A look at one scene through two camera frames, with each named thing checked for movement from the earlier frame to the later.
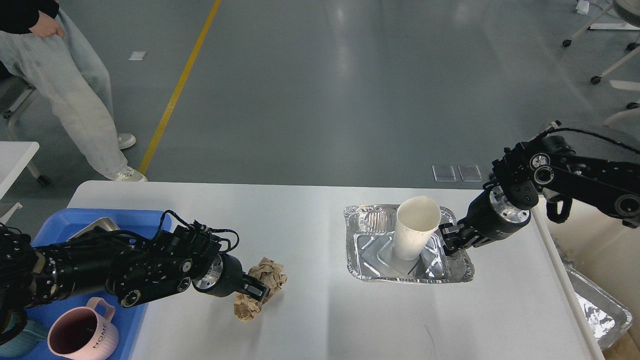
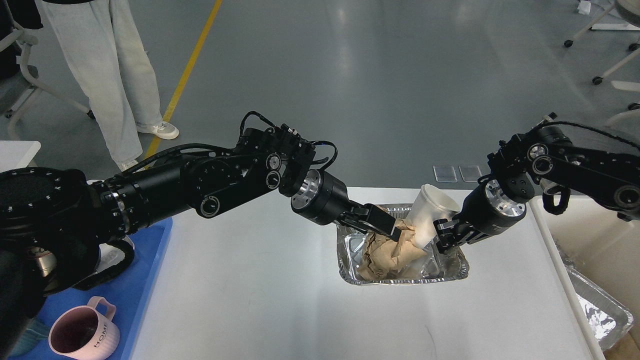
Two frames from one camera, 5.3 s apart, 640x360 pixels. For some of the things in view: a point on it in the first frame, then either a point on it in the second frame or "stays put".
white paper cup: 417,217 to 431,204
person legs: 78,87 to 117,78
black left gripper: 224,277 to 321,200
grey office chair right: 627,120 stays put
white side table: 14,157 stays put
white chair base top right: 628,11 stays put
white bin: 597,243 stays put
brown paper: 269,272 to 384,256
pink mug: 77,333 stays put
